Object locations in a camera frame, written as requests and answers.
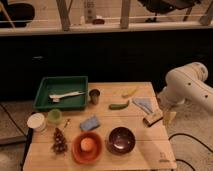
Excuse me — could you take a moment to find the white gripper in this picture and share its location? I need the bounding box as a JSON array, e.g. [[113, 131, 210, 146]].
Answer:
[[157, 87, 185, 126]]

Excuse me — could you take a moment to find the green pepper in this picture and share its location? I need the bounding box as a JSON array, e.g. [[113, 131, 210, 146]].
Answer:
[[108, 100, 130, 110]]

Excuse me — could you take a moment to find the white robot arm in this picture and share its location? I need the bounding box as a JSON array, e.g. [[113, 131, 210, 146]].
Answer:
[[158, 62, 213, 125]]

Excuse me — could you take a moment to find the purple bowl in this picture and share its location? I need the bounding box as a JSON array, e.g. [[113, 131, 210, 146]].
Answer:
[[106, 127, 136, 155]]

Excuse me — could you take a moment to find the orange bowl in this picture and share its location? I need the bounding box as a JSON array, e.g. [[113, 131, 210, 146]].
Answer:
[[72, 131, 103, 164]]

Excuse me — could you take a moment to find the wooden scrub brush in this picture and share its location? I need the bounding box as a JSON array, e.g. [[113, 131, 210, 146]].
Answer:
[[143, 110, 163, 127]]

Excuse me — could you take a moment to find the light blue cloth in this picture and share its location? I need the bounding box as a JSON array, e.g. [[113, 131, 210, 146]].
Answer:
[[132, 98, 152, 115]]

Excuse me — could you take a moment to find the wooden table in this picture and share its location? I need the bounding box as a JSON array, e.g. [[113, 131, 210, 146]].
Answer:
[[23, 82, 177, 171]]

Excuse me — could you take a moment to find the blue sponge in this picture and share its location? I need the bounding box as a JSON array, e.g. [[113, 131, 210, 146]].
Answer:
[[80, 116, 100, 131]]

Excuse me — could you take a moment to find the metal cup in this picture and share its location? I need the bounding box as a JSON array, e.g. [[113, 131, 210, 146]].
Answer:
[[89, 89, 100, 105]]

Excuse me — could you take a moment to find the orange fruit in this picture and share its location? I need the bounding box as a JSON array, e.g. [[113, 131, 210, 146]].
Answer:
[[80, 138, 95, 152]]

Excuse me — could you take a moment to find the small metal spoon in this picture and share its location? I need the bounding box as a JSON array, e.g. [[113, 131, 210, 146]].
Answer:
[[64, 119, 71, 129]]

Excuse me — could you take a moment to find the bunch of dark grapes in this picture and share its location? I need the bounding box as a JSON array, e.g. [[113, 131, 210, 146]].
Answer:
[[52, 128, 68, 154]]

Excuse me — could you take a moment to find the white plastic fork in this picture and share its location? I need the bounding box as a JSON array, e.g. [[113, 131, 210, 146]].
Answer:
[[49, 91, 85, 102]]

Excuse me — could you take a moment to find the green plastic cup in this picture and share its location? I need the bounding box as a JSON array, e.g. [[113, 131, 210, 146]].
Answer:
[[47, 109, 62, 125]]

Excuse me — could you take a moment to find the green plastic tray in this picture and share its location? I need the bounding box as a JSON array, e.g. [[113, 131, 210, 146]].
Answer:
[[34, 76, 88, 111]]

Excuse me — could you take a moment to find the white round container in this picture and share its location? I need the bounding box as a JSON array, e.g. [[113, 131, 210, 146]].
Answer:
[[27, 113, 46, 132]]

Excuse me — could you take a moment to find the black cable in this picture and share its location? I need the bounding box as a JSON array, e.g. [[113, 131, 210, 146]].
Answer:
[[168, 132, 213, 171]]

